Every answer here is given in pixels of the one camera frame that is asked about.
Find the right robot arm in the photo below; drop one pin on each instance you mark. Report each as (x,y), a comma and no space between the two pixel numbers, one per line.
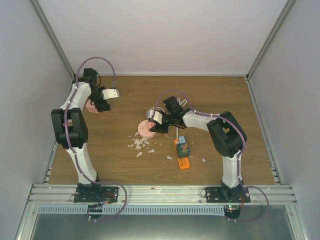
(227,136)

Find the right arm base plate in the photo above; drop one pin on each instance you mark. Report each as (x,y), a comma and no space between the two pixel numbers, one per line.
(214,194)

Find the pink round socket base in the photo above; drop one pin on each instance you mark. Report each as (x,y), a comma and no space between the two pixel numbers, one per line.
(144,129)

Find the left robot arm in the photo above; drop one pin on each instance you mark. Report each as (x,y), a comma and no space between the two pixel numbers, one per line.
(69,125)

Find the dark green cube adapter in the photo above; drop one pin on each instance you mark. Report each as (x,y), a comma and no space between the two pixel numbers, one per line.
(182,150)

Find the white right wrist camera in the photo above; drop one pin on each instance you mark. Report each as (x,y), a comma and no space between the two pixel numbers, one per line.
(155,116)

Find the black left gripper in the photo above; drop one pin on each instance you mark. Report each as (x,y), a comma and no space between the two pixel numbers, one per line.
(103,106)

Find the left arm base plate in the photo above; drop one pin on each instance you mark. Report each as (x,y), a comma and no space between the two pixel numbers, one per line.
(94,193)

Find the aluminium frame rail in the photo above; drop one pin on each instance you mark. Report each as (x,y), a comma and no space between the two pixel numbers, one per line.
(154,194)

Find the pink cube socket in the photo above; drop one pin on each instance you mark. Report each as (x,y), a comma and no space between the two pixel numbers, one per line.
(90,106)

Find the grey slotted cable duct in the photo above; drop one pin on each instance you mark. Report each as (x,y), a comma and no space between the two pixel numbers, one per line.
(138,209)

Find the orange power strip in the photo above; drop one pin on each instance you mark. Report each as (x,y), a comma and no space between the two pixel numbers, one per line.
(183,162)

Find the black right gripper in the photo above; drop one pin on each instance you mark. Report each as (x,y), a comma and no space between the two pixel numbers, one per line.
(159,129)

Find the light blue plug adapter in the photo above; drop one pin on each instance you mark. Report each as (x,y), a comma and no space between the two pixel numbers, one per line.
(181,140)

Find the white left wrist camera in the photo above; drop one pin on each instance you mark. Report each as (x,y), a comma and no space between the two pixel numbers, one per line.
(110,93)

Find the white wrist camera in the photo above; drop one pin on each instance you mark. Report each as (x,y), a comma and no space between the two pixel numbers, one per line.
(110,93)
(155,116)

